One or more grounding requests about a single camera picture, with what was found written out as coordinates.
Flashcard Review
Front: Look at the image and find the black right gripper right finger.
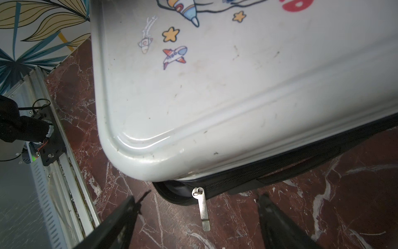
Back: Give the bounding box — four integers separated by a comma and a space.
258, 195, 321, 249

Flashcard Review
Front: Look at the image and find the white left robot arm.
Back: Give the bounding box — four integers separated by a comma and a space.
1, 96, 55, 143

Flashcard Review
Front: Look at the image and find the perforated white cable tray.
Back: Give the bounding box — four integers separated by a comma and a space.
27, 142, 68, 249

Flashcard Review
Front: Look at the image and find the silver zipper pull tab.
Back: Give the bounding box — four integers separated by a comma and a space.
192, 187, 211, 232

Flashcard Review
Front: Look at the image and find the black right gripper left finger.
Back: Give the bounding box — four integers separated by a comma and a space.
75, 196, 137, 249

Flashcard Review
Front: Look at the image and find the silver space-print hard suitcase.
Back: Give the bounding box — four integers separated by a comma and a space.
90, 1, 398, 205

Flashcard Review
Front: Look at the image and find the aluminium front rail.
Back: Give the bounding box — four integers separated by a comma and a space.
1, 67, 100, 249

